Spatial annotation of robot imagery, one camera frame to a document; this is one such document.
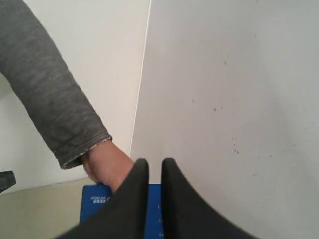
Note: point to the grey sleeved forearm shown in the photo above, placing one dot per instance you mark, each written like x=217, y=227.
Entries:
x=38, y=75

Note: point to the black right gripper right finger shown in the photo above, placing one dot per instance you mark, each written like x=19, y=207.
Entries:
x=186, y=215

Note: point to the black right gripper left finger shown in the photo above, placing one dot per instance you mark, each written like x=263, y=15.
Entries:
x=124, y=215

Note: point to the blue ring binder notebook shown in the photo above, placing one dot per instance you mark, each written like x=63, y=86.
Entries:
x=95, y=196

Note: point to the person's bare hand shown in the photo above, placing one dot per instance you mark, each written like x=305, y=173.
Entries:
x=107, y=164

